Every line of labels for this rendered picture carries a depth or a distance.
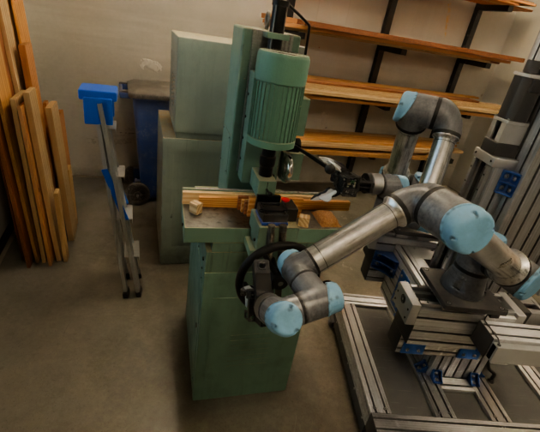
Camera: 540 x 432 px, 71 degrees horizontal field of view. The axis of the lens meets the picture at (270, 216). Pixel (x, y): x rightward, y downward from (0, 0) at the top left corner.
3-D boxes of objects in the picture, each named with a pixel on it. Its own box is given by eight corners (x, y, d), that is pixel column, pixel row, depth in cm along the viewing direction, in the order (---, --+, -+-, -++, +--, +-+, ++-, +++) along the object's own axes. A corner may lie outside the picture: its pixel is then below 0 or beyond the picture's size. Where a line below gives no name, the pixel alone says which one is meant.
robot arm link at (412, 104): (404, 204, 177) (439, 111, 132) (372, 195, 181) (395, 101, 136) (410, 185, 183) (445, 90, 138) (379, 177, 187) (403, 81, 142)
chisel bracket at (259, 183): (255, 201, 143) (259, 180, 139) (249, 186, 155) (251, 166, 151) (274, 201, 145) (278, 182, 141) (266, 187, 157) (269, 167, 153)
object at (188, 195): (182, 204, 143) (183, 192, 141) (182, 201, 144) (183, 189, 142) (328, 207, 160) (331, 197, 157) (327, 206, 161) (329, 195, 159)
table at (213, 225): (183, 259, 123) (184, 243, 120) (180, 213, 148) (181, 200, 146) (353, 256, 140) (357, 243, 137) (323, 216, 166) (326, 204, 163)
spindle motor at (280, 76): (251, 150, 129) (264, 51, 115) (242, 135, 144) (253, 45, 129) (300, 153, 134) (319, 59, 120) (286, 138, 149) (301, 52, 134)
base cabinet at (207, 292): (191, 402, 171) (202, 273, 138) (184, 312, 220) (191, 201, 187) (286, 391, 183) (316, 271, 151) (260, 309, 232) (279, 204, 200)
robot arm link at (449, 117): (470, 111, 142) (428, 235, 143) (440, 104, 145) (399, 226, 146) (477, 99, 131) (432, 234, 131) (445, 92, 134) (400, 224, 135)
